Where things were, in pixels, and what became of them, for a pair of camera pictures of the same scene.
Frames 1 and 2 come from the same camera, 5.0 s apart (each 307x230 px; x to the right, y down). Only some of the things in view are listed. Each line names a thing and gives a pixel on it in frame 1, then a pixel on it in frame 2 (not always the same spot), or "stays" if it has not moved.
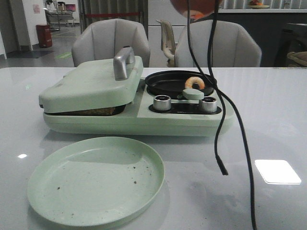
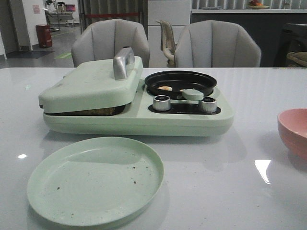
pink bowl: [199, 9] to [292, 124]
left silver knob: [162, 102] stays
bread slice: [103, 111] stays
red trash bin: [44, 35] stays
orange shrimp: [189, 82] to [165, 87]
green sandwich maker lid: [104, 85] stays
